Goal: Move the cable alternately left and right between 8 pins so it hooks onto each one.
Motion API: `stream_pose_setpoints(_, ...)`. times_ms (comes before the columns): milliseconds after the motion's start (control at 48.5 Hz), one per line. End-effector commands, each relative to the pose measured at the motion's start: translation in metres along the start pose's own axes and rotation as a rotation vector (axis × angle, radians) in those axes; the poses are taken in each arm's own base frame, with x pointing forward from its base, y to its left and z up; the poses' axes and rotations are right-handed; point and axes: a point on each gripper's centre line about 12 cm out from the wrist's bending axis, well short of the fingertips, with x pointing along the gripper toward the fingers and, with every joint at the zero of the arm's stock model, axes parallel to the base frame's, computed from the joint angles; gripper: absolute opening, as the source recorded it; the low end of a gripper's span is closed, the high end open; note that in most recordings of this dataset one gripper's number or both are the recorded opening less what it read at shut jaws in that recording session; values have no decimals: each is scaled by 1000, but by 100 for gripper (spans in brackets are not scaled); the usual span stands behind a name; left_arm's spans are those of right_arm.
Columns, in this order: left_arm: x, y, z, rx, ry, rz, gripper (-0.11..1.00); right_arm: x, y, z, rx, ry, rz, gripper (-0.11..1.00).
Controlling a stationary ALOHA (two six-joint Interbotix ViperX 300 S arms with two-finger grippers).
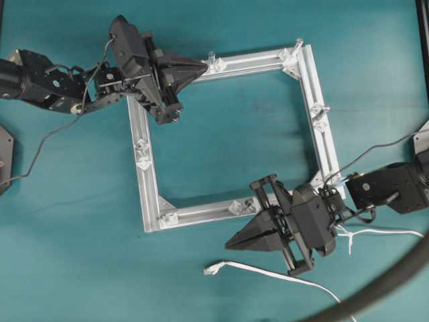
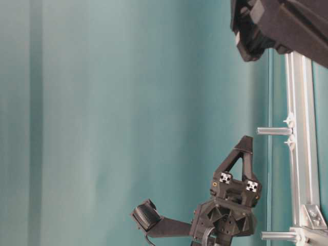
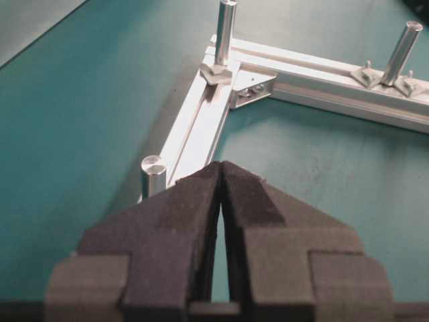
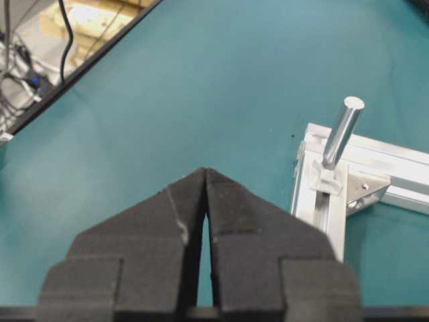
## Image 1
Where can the square aluminium extrusion frame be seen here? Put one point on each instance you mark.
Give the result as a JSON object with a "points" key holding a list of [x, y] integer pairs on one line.
{"points": [[303, 69]]}

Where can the clear pin top right corner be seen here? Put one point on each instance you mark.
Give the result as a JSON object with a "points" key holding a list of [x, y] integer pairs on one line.
{"points": [[297, 47]]}

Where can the clear pin bottom left corner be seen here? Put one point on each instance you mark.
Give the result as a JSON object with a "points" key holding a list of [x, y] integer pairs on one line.
{"points": [[168, 219]]}

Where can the clear pin bottom right corner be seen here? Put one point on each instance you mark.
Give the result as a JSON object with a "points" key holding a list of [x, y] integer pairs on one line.
{"points": [[337, 181]]}

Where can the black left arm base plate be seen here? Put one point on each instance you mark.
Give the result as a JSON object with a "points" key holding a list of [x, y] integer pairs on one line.
{"points": [[6, 157]]}

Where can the clear pin right middle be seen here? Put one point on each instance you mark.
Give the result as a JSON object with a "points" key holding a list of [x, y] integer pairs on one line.
{"points": [[321, 111]]}

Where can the clear pin left middle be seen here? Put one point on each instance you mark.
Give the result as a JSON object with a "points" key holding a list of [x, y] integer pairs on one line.
{"points": [[141, 146]]}

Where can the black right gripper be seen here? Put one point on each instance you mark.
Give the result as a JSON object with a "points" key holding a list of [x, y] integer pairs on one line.
{"points": [[296, 224]]}

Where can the clear pin corner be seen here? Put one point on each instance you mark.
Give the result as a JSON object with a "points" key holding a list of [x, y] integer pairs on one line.
{"points": [[168, 219], [297, 47], [337, 181]]}

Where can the clear pin top middle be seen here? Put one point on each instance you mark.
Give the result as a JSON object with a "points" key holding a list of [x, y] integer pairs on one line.
{"points": [[211, 62]]}

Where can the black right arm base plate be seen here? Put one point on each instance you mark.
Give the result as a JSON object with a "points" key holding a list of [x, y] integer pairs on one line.
{"points": [[421, 139]]}

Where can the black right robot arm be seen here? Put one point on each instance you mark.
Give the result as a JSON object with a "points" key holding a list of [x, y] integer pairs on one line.
{"points": [[401, 186]]}

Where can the clear pin bottom middle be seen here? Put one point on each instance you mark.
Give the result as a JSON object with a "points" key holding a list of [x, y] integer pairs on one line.
{"points": [[249, 203]]}

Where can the clear pin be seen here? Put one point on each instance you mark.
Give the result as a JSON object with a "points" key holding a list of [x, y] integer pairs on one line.
{"points": [[141, 146], [249, 203], [211, 62], [321, 111]]}

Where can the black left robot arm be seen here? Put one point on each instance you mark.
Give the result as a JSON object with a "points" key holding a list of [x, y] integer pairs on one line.
{"points": [[31, 77]]}

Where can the black frame post right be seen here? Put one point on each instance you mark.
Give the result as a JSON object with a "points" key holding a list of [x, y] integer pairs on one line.
{"points": [[422, 13]]}

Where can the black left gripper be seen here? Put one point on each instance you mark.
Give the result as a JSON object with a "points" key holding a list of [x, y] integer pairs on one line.
{"points": [[144, 75]]}

